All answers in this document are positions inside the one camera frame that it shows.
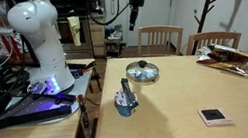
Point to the black oven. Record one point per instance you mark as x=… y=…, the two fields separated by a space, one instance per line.
x=74 y=3

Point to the clear plastic packet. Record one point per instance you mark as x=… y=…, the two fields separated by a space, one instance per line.
x=148 y=71

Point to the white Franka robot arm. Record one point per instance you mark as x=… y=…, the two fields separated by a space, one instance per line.
x=42 y=31

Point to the black camera on stand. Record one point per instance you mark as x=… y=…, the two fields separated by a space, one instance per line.
x=135 y=6

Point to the grey metal base plate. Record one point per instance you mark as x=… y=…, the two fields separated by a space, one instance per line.
x=80 y=85

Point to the white and blue packet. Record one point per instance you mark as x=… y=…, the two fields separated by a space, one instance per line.
x=139 y=75

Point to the white sneakers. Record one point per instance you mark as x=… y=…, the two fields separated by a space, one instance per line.
x=115 y=35

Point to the wooden slat-back chair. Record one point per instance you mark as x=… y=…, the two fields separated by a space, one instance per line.
x=215 y=35
x=161 y=28

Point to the crumpled silver foil bag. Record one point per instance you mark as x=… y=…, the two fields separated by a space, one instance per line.
x=204 y=51

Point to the yellow towel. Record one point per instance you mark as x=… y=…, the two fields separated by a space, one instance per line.
x=75 y=32

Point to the dark wooden coat rack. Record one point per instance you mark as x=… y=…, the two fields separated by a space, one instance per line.
x=203 y=18

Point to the orange black clamp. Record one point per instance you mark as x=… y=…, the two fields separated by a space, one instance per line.
x=87 y=68
x=84 y=114

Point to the pink square device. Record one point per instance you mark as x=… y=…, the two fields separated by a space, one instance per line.
x=212 y=115

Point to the brown snack bag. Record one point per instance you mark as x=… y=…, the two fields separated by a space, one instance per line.
x=230 y=56

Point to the glass lid with black knob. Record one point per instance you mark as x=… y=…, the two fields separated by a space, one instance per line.
x=136 y=76

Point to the small water bottle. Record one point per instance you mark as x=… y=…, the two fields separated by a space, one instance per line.
x=124 y=108

